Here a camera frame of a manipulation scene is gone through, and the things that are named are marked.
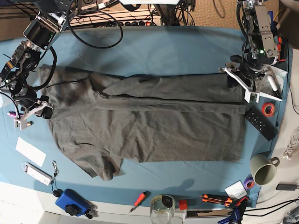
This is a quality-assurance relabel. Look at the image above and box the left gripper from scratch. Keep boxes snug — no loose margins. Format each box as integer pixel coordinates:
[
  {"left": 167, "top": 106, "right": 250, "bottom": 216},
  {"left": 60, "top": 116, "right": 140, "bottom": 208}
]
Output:
[{"left": 228, "top": 52, "right": 278, "bottom": 88}]

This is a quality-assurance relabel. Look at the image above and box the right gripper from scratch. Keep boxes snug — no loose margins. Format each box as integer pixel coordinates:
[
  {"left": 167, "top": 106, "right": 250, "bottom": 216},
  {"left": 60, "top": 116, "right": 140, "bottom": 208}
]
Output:
[{"left": 10, "top": 85, "right": 54, "bottom": 119}]

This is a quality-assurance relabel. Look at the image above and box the grey T-shirt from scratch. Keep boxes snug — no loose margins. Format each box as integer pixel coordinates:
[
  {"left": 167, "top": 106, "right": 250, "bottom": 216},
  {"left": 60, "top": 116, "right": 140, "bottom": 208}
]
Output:
[{"left": 41, "top": 69, "right": 245, "bottom": 181}]

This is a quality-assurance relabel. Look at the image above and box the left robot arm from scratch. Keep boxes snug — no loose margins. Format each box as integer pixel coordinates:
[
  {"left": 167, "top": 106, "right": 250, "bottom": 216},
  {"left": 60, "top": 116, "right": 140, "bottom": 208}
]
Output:
[{"left": 230, "top": 0, "right": 279, "bottom": 90}]

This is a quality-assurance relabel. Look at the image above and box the pink tube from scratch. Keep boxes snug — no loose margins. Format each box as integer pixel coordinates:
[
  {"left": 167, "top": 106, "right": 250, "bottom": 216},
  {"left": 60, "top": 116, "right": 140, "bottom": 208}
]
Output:
[{"left": 7, "top": 112, "right": 18, "bottom": 119}]

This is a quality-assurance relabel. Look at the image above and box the blue table cloth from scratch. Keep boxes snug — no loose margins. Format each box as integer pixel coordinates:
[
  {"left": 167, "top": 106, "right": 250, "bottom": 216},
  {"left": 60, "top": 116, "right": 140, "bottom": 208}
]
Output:
[{"left": 0, "top": 26, "right": 277, "bottom": 209}]

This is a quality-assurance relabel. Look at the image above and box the white paper card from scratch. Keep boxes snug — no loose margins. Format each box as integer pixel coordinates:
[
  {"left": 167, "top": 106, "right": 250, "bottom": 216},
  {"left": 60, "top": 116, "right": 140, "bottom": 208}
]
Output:
[{"left": 15, "top": 137, "right": 46, "bottom": 167}]

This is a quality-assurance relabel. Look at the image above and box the white patterned paper booklet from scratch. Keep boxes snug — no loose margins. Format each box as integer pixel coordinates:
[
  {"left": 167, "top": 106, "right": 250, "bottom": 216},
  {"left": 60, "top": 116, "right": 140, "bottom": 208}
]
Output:
[{"left": 256, "top": 65, "right": 288, "bottom": 101}]

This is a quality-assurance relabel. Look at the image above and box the white marker pen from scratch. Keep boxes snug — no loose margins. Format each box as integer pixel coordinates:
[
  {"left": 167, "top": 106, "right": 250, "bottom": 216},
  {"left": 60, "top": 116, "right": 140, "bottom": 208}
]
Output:
[{"left": 267, "top": 75, "right": 280, "bottom": 96}]

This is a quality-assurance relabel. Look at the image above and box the red tape roll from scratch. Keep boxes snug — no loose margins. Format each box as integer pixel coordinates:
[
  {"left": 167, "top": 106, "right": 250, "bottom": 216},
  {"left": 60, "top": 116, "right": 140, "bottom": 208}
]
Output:
[{"left": 262, "top": 102, "right": 275, "bottom": 117}]

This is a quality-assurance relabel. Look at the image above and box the orange black clamp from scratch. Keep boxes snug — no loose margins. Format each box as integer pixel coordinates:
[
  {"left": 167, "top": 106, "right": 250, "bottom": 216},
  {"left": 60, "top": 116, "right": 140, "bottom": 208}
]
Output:
[{"left": 278, "top": 36, "right": 288, "bottom": 62}]

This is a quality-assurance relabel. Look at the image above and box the white packaged stick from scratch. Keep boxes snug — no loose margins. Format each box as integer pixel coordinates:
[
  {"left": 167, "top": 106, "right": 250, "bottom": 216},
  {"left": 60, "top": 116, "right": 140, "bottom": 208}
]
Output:
[{"left": 22, "top": 162, "right": 52, "bottom": 186}]

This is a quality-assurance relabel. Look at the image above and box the black remote control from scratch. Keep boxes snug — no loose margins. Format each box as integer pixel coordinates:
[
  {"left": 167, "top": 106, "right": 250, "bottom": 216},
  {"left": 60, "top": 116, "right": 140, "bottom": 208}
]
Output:
[{"left": 244, "top": 106, "right": 277, "bottom": 141}]

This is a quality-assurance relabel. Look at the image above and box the blue box with knob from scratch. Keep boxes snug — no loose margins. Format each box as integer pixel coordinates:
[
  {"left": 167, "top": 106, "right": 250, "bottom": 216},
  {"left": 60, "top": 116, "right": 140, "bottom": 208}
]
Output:
[{"left": 53, "top": 189, "right": 89, "bottom": 217}]

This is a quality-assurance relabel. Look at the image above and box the beige mug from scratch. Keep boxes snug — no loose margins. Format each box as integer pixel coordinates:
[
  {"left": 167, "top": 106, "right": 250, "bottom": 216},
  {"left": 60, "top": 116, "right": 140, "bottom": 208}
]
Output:
[{"left": 249, "top": 154, "right": 280, "bottom": 186}]

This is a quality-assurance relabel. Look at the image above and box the black power strip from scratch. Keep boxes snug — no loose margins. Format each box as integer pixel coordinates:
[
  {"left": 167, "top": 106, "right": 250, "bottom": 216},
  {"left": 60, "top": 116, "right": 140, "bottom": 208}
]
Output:
[{"left": 119, "top": 21, "right": 152, "bottom": 26}]

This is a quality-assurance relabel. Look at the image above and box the key bunch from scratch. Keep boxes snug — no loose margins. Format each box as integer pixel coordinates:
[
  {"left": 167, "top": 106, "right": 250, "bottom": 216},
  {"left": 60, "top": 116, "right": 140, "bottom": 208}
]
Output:
[{"left": 85, "top": 205, "right": 97, "bottom": 219}]

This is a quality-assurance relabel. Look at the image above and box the purple tape roll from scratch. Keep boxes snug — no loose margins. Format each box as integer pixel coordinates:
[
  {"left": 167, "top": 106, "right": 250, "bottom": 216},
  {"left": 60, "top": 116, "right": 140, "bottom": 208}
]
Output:
[{"left": 243, "top": 177, "right": 255, "bottom": 190}]

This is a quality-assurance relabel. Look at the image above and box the white small box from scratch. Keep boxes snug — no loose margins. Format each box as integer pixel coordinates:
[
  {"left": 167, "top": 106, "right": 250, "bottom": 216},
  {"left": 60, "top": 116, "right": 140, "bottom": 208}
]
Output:
[{"left": 225, "top": 181, "right": 247, "bottom": 200}]

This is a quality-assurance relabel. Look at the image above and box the black power adapter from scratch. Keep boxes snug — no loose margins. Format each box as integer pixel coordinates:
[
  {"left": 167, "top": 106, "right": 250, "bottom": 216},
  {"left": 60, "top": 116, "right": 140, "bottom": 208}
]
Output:
[{"left": 276, "top": 183, "right": 299, "bottom": 191}]

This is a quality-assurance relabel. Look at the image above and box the orange black utility knife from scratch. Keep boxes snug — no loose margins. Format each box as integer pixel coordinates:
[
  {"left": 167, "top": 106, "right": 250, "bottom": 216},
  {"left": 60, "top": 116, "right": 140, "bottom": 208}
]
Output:
[{"left": 200, "top": 194, "right": 233, "bottom": 207}]

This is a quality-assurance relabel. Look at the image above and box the small red block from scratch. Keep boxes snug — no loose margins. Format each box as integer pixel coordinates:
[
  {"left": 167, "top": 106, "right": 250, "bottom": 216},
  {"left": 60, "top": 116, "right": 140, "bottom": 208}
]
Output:
[{"left": 178, "top": 199, "right": 188, "bottom": 210}]

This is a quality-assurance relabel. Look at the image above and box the blue black clamp bottom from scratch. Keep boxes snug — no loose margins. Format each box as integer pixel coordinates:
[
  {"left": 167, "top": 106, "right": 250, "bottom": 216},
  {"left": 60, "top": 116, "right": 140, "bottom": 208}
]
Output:
[{"left": 217, "top": 196, "right": 249, "bottom": 224}]

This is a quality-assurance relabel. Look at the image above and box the clear glass jar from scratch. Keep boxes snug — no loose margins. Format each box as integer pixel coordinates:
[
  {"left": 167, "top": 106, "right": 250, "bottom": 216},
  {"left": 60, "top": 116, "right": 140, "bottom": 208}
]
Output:
[{"left": 150, "top": 195, "right": 175, "bottom": 224}]

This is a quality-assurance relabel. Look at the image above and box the black lanyard with clip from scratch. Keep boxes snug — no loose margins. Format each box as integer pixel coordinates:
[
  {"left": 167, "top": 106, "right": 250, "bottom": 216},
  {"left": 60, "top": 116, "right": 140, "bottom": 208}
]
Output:
[{"left": 51, "top": 161, "right": 62, "bottom": 197}]

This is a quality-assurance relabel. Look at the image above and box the white coiled cord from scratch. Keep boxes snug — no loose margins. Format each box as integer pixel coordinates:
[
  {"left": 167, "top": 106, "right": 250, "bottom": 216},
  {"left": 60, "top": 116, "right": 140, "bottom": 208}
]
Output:
[{"left": 283, "top": 127, "right": 299, "bottom": 161}]

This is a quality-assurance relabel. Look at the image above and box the red handled screwdriver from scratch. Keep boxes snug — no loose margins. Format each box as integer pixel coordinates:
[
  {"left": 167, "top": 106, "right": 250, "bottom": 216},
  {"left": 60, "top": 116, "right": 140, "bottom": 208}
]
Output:
[{"left": 130, "top": 191, "right": 150, "bottom": 213}]

